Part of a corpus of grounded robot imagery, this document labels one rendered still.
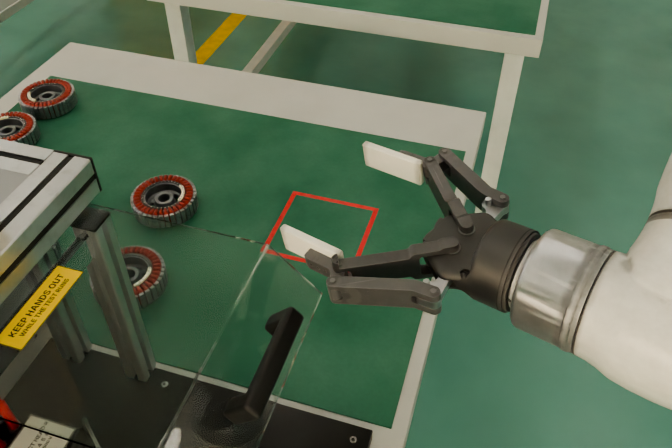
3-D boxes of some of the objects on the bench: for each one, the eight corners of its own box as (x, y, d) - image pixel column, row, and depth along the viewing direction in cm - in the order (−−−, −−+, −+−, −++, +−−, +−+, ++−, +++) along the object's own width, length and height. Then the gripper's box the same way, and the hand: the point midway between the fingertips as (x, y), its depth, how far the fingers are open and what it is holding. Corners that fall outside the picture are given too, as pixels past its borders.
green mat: (465, 152, 129) (465, 151, 129) (391, 429, 86) (391, 428, 86) (50, 76, 150) (50, 75, 150) (-179, 268, 107) (-180, 267, 107)
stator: (130, 233, 112) (125, 217, 110) (138, 190, 121) (133, 174, 118) (197, 228, 113) (193, 212, 111) (200, 186, 121) (197, 170, 119)
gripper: (455, 413, 52) (254, 301, 63) (581, 212, 65) (397, 148, 76) (452, 361, 47) (235, 249, 58) (590, 154, 60) (391, 95, 71)
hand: (335, 196), depth 66 cm, fingers open, 13 cm apart
